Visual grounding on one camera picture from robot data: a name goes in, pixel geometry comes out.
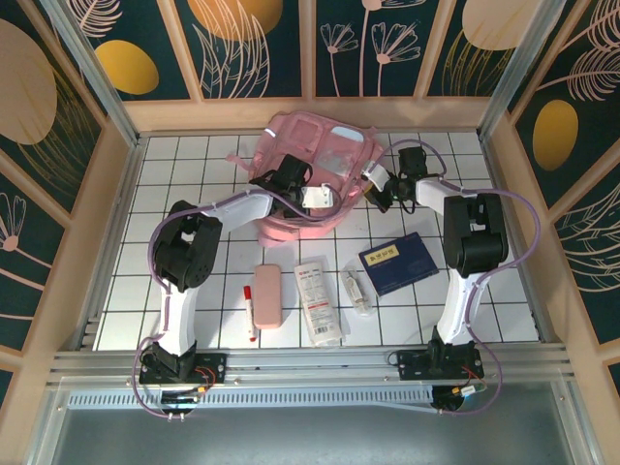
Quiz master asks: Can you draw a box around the red white marker pen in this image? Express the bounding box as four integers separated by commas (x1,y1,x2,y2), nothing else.
242,285,258,344

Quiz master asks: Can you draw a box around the grey slotted cable duct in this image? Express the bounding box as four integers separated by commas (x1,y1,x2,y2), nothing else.
67,385,437,414

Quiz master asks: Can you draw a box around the aluminium side rail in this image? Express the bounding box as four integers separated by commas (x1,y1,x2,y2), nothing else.
72,138,146,351
479,135,556,343

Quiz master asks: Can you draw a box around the navy blue book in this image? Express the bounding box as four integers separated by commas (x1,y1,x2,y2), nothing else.
357,232,440,297

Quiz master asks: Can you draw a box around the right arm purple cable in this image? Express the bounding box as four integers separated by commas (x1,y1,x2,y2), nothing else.
370,139,542,418

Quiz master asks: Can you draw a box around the aluminium corner post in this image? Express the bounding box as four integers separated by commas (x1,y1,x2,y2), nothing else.
41,0,142,146
477,0,569,140

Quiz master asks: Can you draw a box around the small clear bottle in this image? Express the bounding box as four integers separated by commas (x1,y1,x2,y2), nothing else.
340,264,375,319

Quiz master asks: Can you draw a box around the long aluminium mounting rail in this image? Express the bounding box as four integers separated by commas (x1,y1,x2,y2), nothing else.
46,341,577,388

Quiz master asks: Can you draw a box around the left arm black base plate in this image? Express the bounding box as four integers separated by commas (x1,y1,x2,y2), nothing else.
139,352,229,387

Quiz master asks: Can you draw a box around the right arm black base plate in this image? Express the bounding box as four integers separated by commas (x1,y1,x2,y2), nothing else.
387,349,485,382

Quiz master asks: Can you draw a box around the pink backpack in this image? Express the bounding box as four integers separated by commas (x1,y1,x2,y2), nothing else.
226,109,379,248

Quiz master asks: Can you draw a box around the pink pencil case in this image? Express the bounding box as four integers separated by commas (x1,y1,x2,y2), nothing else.
254,263,284,330

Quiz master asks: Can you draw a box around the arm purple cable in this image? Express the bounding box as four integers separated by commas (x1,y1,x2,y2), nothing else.
131,183,336,421
370,139,542,418

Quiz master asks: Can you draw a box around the white plastic supply packet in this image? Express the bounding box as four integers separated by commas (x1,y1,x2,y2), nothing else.
294,256,343,348

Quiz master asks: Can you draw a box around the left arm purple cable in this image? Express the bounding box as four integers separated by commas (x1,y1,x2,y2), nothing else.
131,183,336,421

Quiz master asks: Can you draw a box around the grey metal shelf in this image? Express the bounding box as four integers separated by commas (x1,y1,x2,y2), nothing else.
28,406,600,465

